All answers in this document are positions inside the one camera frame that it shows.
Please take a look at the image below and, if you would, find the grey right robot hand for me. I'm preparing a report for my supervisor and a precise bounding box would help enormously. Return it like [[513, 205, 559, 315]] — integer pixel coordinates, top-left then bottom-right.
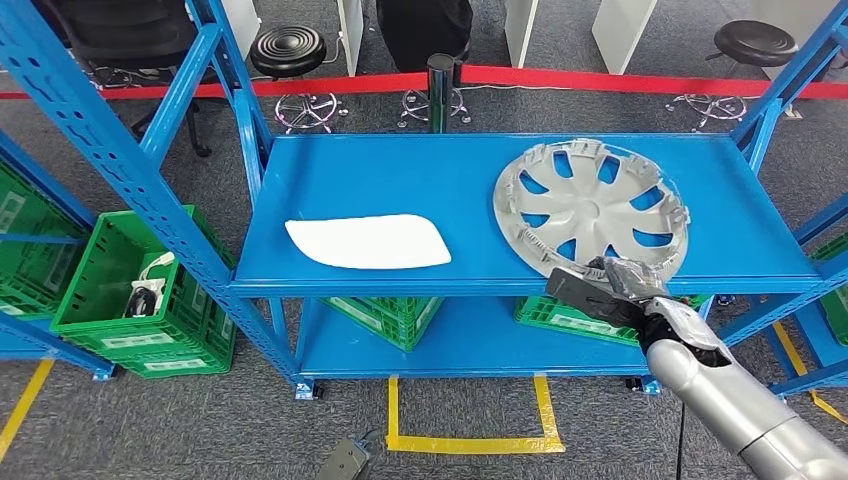
[[586, 256, 670, 303]]

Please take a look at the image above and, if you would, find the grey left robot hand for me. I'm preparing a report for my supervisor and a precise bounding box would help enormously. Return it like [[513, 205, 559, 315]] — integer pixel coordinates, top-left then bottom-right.
[[316, 437, 371, 480]]

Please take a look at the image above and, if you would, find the silver plastic wheel hubcap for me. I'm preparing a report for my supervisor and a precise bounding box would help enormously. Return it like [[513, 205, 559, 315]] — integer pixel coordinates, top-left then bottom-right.
[[493, 137, 692, 280]]

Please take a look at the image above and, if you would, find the white curved plastic part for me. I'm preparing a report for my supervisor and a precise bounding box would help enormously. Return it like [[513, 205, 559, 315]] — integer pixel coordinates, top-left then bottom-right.
[[284, 213, 453, 271]]

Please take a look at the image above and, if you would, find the yellow floor tape square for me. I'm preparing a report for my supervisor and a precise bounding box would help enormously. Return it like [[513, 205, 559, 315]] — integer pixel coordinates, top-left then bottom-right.
[[0, 358, 56, 458], [385, 376, 566, 456]]

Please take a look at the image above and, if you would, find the yellow floor tape line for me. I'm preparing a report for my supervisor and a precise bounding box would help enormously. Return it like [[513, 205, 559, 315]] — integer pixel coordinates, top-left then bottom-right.
[[771, 322, 848, 425]]

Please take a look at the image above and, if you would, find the red barrier belt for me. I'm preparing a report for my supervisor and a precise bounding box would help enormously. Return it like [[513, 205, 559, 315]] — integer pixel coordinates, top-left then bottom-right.
[[460, 64, 848, 101], [0, 71, 429, 102]]

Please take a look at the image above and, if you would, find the black smooth-seat round stool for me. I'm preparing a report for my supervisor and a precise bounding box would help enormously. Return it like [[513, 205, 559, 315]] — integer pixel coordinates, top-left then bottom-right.
[[665, 19, 800, 130]]

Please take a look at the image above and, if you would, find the black swivel chair chrome base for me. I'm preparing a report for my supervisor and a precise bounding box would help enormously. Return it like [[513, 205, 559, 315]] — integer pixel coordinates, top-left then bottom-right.
[[376, 0, 475, 128]]

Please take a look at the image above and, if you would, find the black ribbed-seat round stool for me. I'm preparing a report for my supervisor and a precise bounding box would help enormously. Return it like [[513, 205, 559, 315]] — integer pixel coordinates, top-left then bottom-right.
[[250, 25, 349, 134]]

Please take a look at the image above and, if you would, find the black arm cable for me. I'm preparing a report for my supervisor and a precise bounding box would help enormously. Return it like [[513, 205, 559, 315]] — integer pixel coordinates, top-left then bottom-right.
[[674, 404, 686, 480]]

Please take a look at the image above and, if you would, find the white device with cable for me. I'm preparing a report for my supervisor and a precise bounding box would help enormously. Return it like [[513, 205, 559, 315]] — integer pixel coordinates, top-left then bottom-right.
[[124, 251, 177, 319]]

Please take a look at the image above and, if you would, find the black stanchion post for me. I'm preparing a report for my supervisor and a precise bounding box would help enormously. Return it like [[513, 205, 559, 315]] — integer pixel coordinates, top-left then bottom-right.
[[427, 52, 456, 135]]

